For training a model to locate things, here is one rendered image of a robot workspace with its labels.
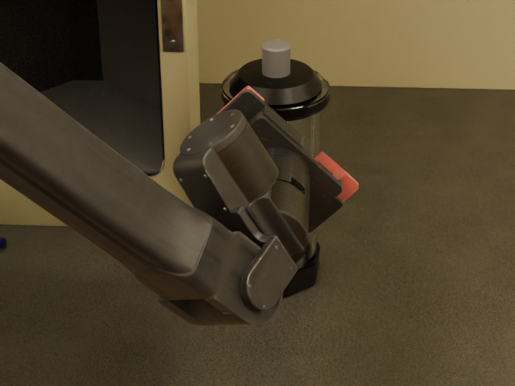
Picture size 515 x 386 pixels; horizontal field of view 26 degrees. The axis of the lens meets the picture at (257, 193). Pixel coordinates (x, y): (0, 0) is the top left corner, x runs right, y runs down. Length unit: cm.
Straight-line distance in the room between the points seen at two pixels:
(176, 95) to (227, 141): 38
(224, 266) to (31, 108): 19
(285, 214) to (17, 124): 25
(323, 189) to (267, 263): 16
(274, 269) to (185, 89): 41
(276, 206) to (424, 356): 31
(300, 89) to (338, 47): 57
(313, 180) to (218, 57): 71
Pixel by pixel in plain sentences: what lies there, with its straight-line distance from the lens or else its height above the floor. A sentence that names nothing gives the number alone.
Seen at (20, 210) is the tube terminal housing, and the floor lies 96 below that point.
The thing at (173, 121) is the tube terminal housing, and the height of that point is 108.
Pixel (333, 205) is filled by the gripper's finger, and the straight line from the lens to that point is 101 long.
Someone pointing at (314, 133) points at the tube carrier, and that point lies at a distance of 111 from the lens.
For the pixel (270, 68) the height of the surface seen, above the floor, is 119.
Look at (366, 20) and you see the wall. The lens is 164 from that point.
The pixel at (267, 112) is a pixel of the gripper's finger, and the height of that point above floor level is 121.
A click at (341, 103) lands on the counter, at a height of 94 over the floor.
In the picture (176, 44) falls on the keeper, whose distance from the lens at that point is 119.
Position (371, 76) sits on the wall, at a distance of 167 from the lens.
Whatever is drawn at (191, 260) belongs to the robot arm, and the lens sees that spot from 80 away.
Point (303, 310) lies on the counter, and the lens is 117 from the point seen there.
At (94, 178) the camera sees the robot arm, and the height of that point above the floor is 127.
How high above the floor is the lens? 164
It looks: 31 degrees down
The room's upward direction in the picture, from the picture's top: straight up
